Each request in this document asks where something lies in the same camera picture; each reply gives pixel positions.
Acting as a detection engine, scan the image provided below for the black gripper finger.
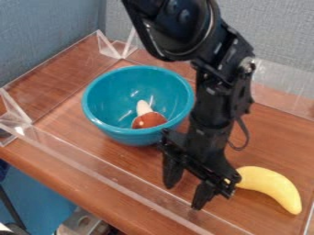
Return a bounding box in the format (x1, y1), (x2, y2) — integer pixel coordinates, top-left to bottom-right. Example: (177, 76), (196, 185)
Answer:
(191, 181), (216, 210)
(163, 152), (184, 189)

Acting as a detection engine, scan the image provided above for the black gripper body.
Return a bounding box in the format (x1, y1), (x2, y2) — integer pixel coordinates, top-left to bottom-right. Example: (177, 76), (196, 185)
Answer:
(159, 117), (241, 198)

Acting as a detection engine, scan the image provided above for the brown white toy mushroom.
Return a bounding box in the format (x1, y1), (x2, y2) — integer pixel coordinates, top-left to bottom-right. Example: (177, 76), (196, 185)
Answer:
(131, 100), (167, 129)

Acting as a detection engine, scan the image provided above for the blue bowl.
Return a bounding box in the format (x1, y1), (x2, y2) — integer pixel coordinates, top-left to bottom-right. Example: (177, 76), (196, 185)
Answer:
(81, 65), (195, 146)

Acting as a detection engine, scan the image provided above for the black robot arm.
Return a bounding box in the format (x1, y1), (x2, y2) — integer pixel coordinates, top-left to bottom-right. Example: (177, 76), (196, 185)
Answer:
(121, 0), (256, 209)

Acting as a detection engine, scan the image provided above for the yellow toy banana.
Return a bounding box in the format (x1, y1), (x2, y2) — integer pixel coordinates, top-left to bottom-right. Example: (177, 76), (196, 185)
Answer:
(236, 166), (303, 215)

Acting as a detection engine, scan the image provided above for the clear acrylic barrier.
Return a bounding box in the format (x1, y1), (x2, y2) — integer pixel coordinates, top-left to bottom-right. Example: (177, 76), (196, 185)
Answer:
(0, 31), (314, 235)

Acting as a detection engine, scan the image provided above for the black cable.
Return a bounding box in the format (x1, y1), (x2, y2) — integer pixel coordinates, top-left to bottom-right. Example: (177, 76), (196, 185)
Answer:
(227, 116), (251, 151)

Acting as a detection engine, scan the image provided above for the grey metal bracket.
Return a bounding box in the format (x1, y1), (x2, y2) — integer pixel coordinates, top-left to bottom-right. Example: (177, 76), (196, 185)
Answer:
(54, 207), (109, 235)

